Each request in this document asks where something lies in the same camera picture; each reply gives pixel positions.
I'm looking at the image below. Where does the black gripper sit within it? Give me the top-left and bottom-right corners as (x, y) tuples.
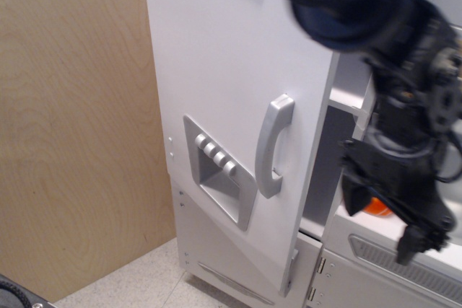
(341, 134), (455, 265)

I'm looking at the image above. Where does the silver fridge door handle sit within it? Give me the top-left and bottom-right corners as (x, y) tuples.
(255, 94), (295, 199)

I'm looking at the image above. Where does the white toy fridge door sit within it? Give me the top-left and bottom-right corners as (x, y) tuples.
(147, 0), (334, 296)

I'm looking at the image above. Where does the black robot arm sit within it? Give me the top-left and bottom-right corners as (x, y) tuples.
(288, 0), (461, 265)

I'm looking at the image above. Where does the orange salmon sushi toy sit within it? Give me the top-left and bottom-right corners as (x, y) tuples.
(362, 197), (393, 217)

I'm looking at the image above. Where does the grey oven vent panel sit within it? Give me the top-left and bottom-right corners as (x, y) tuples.
(349, 234), (461, 306)

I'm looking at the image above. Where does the brass cabinet hinge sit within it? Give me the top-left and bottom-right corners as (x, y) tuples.
(316, 257), (326, 273)
(307, 287), (316, 302)

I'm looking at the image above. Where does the silver toy sink basin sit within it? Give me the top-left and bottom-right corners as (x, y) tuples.
(437, 144), (461, 245)

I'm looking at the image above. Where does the brass lower cabinet hinge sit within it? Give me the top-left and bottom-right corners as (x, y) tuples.
(307, 287), (316, 302)

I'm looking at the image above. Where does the silver ice dispenser panel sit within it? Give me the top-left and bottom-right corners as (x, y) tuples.
(183, 115), (257, 232)

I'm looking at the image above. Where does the white lower freezer door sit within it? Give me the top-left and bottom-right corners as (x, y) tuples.
(172, 186), (321, 307)

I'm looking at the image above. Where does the black device corner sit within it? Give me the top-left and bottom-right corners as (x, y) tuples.
(1, 275), (56, 308)

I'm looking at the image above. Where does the silver freezer door handle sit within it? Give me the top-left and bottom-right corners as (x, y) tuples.
(287, 248), (299, 288)

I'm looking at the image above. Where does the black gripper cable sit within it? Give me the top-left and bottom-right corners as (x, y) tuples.
(432, 134), (462, 183)

